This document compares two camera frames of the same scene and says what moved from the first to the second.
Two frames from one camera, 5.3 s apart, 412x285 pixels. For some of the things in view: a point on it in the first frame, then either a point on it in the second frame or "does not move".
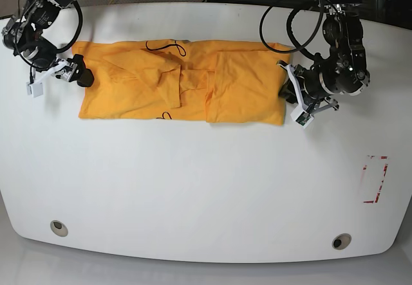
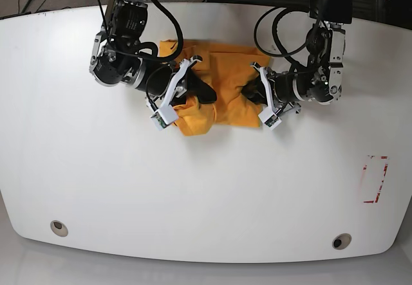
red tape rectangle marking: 380,188 does not move
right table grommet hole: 341,241 does not move
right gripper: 308,82 → 279,89
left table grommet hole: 59,228 does not move
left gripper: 73,69 → 159,82
